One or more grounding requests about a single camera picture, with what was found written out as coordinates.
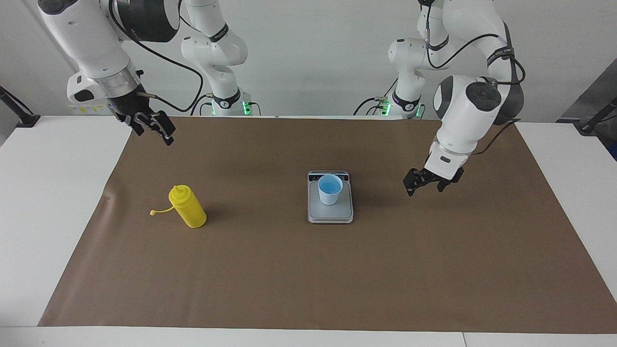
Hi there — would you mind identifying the black base cable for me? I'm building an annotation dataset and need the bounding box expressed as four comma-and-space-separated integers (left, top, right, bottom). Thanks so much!
191, 93, 215, 116
353, 77, 401, 116

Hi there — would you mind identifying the black table clamp stand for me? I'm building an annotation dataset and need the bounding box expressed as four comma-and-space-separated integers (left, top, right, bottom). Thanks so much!
574, 96, 617, 134
0, 86, 40, 128

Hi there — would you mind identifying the light blue cup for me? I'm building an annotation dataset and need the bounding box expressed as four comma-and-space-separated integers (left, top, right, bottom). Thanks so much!
318, 173, 344, 206

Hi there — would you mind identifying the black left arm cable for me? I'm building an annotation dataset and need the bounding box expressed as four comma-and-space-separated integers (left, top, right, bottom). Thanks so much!
423, 0, 527, 156

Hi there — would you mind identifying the white wall outlet strip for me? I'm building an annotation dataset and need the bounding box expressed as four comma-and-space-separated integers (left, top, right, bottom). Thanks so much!
67, 102, 116, 115

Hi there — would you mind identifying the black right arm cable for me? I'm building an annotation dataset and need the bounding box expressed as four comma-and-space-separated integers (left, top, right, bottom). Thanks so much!
108, 0, 205, 116

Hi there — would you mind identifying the dark grey panel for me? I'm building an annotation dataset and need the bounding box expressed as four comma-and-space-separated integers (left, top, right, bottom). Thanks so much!
557, 60, 617, 123

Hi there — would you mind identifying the brown paper mat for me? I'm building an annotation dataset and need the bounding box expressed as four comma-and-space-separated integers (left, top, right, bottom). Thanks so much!
38, 116, 617, 334

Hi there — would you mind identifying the silver digital kitchen scale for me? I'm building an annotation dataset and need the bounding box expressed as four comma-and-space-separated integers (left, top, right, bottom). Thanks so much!
307, 170, 354, 224

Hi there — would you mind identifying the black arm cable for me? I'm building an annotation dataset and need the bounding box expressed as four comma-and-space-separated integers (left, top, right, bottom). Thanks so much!
423, 0, 527, 156
108, 0, 205, 116

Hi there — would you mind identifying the yellow squeeze bottle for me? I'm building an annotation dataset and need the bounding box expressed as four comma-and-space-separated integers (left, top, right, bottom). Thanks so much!
150, 185, 207, 228

